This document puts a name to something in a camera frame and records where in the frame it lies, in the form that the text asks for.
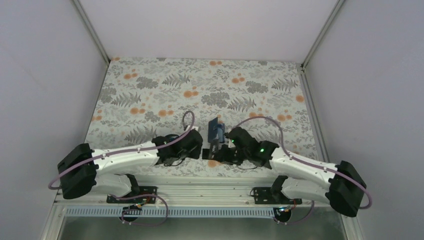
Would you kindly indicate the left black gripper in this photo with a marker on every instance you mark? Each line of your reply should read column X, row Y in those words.
column 195, row 154

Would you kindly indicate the aluminium rail frame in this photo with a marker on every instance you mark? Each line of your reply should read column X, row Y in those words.
column 178, row 191

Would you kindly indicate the plain black card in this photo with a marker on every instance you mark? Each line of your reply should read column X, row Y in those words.
column 206, row 154

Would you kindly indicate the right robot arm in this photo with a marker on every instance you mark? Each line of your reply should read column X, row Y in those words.
column 298, row 177

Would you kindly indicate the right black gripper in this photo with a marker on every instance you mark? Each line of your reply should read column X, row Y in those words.
column 223, row 155

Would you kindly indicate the floral table mat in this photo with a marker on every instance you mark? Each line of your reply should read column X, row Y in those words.
column 142, row 98

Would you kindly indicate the perforated cable duct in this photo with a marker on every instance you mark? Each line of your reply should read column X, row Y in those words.
column 172, row 212

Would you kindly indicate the blue card holder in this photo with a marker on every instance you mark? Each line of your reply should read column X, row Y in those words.
column 216, row 131

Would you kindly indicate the black card with white logo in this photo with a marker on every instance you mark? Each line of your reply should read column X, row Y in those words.
column 214, row 148

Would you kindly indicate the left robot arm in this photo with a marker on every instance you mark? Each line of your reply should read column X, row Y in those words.
column 107, row 171

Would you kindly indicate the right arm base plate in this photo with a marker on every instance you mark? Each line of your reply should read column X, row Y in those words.
column 269, row 196

